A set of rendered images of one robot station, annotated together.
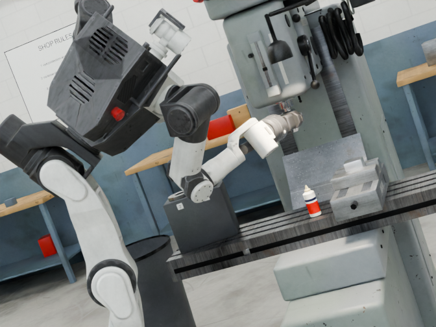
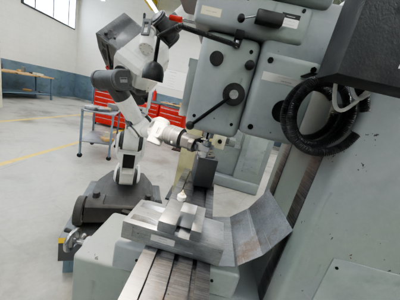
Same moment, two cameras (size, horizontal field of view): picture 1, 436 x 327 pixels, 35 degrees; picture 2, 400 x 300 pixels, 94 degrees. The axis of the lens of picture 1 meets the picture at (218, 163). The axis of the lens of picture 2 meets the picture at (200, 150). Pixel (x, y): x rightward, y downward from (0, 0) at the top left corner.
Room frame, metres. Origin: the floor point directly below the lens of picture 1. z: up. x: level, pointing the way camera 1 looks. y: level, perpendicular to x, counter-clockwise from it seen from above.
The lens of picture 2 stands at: (2.12, -1.00, 1.42)
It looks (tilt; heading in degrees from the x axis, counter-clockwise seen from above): 15 degrees down; 73
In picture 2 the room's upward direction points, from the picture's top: 14 degrees clockwise
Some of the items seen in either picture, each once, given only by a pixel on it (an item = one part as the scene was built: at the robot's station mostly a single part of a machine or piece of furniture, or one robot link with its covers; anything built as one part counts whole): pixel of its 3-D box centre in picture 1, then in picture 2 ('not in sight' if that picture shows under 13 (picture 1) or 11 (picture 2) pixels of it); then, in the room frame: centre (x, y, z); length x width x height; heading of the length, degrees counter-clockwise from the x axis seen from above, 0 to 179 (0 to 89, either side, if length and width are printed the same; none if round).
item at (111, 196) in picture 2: not in sight; (125, 184); (2.01, 0.53, 0.59); 0.64 x 0.52 x 0.33; 93
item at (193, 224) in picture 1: (201, 214); (203, 165); (2.50, 0.12, 1.00); 0.22 x 0.12 x 0.20; 81
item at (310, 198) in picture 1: (311, 200); (180, 200); (2.31, -0.25, 0.96); 0.04 x 0.04 x 0.11
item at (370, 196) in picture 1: (359, 185); (177, 224); (2.27, -0.42, 0.96); 0.35 x 0.15 x 0.11; 159
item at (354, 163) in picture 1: (355, 168); (187, 215); (2.30, -0.43, 1.01); 0.06 x 0.05 x 0.06; 69
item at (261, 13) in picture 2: not in sight; (259, 19); (2.37, -0.43, 1.66); 0.12 x 0.04 x 0.04; 161
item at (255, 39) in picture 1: (264, 63); (189, 88); (2.24, -0.25, 1.45); 0.04 x 0.04 x 0.21; 71
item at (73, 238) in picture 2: not in sight; (80, 241); (1.87, -0.13, 0.60); 0.16 x 0.12 x 0.12; 161
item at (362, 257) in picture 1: (335, 246); (181, 240); (2.35, -0.28, 0.76); 0.50 x 0.35 x 0.12; 161
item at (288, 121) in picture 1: (278, 126); (185, 140); (2.27, -0.23, 1.24); 0.13 x 0.12 x 0.10; 53
